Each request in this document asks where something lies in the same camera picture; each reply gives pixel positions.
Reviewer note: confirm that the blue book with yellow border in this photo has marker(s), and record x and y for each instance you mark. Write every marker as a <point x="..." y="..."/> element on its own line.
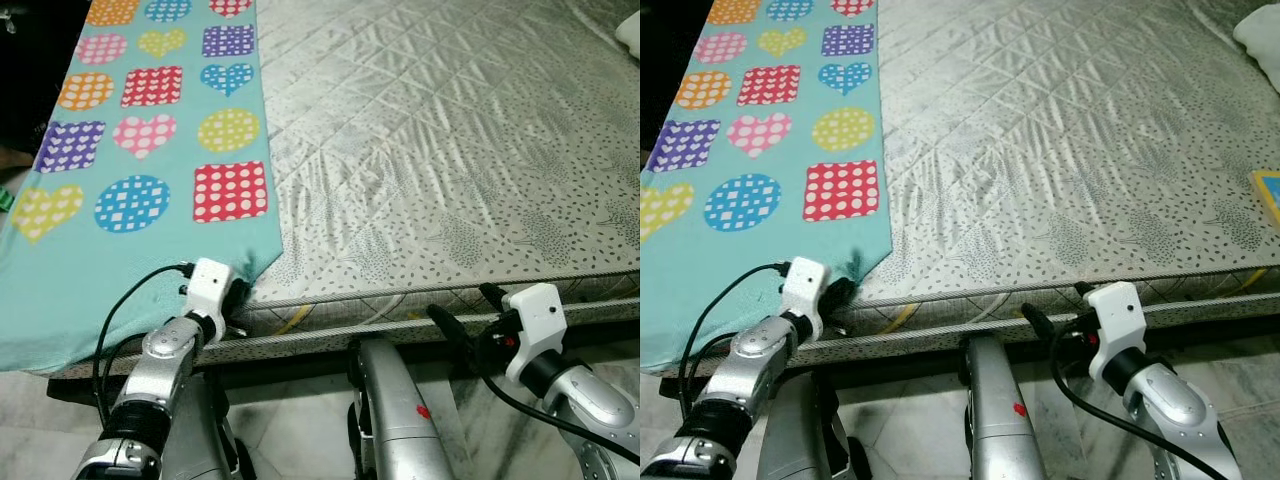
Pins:
<point x="1270" y="195"/>

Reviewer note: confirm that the beige printed pillow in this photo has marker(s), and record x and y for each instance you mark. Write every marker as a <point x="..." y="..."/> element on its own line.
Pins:
<point x="628" y="32"/>
<point x="1262" y="35"/>

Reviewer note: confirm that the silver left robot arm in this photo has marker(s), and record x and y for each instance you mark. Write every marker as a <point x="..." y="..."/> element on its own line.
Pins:
<point x="150" y="390"/>
<point x="735" y="390"/>

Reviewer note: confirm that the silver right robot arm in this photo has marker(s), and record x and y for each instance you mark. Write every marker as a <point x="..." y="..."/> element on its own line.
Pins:
<point x="1175" y="400"/>
<point x="585" y="400"/>

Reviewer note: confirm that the silver robot right leg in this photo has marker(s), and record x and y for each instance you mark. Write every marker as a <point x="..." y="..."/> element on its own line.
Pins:
<point x="1000" y="420"/>
<point x="395" y="420"/>

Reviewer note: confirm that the silver robot leg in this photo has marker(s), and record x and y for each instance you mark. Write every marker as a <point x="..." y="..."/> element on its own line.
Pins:
<point x="395" y="420"/>
<point x="1000" y="420"/>
<point x="800" y="435"/>
<point x="200" y="440"/>

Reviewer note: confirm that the silver robot left leg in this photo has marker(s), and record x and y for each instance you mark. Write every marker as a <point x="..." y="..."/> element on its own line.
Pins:
<point x="800" y="435"/>
<point x="200" y="440"/>

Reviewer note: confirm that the grey quilted mattress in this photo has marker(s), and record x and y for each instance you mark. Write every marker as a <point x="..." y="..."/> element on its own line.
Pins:
<point x="450" y="150"/>
<point x="1050" y="150"/>

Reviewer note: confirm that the teal mat with colourful shapes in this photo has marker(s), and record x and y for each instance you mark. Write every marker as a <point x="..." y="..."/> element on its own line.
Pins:
<point x="130" y="150"/>
<point x="760" y="150"/>

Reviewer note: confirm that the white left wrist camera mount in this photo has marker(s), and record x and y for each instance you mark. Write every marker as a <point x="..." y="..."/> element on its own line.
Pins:
<point x="805" y="288"/>
<point x="208" y="285"/>

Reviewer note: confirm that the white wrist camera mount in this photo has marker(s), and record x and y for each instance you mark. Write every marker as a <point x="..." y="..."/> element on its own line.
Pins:
<point x="805" y="288"/>
<point x="535" y="325"/>
<point x="208" y="285"/>
<point x="1118" y="325"/>

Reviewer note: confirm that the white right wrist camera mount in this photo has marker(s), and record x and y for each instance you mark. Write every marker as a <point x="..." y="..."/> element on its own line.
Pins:
<point x="1118" y="325"/>
<point x="535" y="325"/>

